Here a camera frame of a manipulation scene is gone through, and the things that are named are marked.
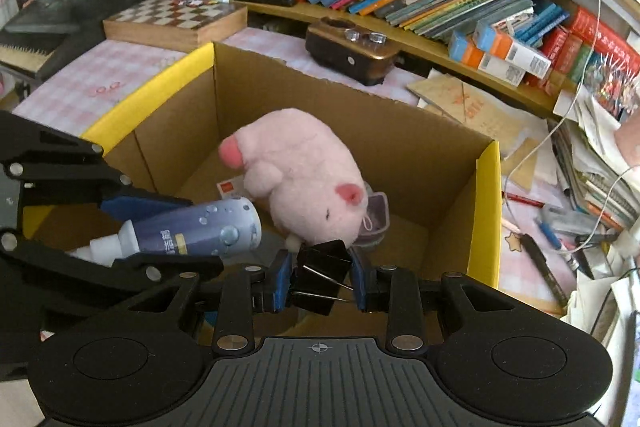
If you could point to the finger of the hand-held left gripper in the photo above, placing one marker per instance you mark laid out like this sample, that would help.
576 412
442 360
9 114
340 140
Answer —
145 207
170 267

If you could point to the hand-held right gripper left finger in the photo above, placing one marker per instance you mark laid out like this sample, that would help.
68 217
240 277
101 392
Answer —
282 279

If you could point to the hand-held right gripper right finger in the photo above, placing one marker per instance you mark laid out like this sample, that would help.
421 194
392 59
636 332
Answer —
360 279

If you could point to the black binder clip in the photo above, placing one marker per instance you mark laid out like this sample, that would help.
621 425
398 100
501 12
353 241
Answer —
320 262

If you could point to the blue and white tube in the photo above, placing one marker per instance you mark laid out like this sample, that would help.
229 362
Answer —
215 227

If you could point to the grey toy car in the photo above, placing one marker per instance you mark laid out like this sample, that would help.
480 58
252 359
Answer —
377 217

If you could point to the small white staples box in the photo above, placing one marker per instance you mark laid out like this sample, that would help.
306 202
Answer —
230 188

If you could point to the pink plush pig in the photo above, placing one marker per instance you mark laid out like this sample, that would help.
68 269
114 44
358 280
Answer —
300 157

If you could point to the yellow cardboard box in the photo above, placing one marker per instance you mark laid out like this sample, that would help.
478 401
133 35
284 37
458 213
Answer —
425 167

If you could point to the red pencil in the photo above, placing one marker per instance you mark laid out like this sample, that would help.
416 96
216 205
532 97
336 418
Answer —
525 200

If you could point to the black marker pen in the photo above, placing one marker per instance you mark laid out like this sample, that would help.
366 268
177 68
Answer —
542 267

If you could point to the wooden chessboard box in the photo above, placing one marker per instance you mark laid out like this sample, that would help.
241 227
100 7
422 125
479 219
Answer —
170 14

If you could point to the blue pen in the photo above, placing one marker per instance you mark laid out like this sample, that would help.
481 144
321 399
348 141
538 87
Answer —
550 234

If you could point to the black piano keyboard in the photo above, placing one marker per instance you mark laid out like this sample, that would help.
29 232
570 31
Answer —
60 12

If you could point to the brown kraft paper sheets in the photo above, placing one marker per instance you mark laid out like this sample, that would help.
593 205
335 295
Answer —
465 107

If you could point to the orange blue white carton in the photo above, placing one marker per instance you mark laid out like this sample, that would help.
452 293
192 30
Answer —
515 47
475 57

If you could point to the pile of papers and notebooks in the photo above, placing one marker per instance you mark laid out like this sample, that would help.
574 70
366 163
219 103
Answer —
590 167

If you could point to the pink cylinder device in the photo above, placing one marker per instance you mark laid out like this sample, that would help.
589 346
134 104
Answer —
631 144

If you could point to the bundle of colourful lollipops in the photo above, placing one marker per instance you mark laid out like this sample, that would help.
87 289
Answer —
612 82

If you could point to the thick red book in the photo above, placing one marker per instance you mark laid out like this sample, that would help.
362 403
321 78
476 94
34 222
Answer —
600 37

